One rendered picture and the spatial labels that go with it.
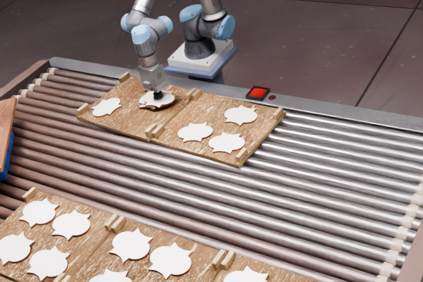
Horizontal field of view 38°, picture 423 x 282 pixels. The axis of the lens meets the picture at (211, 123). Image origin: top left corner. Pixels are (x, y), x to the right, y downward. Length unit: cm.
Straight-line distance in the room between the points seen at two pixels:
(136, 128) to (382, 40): 261
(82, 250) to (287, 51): 296
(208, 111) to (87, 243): 76
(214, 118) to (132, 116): 36
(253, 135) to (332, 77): 206
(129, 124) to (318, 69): 215
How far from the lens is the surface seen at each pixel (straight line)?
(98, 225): 213
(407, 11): 508
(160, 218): 211
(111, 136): 253
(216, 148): 227
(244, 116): 240
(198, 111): 250
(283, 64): 453
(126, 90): 276
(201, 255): 192
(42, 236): 218
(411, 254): 184
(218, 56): 293
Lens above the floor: 233
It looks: 35 degrees down
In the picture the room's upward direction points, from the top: 13 degrees counter-clockwise
